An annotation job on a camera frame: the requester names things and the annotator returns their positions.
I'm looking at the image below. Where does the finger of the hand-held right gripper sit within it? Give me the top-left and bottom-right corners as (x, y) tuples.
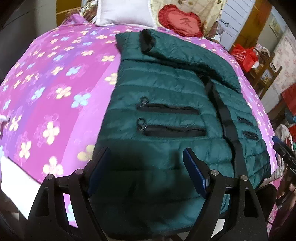
(272, 136), (296, 163)

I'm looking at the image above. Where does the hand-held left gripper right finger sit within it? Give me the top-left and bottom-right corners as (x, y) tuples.
(182, 148), (269, 241)

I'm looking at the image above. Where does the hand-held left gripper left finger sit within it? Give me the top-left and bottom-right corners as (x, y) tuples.
(24, 146), (111, 241)

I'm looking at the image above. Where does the dark green puffer jacket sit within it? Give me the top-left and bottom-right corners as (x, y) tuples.
(89, 29), (271, 239)

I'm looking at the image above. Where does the person's right hand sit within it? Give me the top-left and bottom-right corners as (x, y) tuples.
(277, 171), (292, 202)

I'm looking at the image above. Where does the red fabric item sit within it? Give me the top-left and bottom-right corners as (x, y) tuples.
(281, 89), (296, 114)

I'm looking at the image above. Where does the wooden shelf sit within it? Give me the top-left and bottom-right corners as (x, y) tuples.
(248, 50), (284, 98)

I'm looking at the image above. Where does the red gift bag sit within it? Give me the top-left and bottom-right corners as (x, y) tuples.
(231, 44), (258, 72)

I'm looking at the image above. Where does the purple floral bed sheet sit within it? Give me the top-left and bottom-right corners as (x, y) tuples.
(0, 14), (285, 232)

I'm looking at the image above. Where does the orange wooden door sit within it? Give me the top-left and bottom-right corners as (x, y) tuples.
(229, 0), (273, 51)

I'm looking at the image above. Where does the red heart-shaped cushion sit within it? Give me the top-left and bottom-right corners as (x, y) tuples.
(158, 5), (204, 37)

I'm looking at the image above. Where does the cream rose-print quilt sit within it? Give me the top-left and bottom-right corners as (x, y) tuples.
(150, 0), (228, 37)

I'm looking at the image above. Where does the brown floral blanket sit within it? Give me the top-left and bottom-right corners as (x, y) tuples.
(66, 0), (100, 24)

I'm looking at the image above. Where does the white pillow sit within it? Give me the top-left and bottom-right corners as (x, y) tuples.
(95, 0), (158, 28)

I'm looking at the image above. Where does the yellow wooden door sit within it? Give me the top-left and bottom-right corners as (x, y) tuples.
(55, 0), (82, 14)

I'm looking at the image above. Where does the grey cabinet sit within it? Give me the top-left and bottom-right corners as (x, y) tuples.
(0, 0), (58, 30)

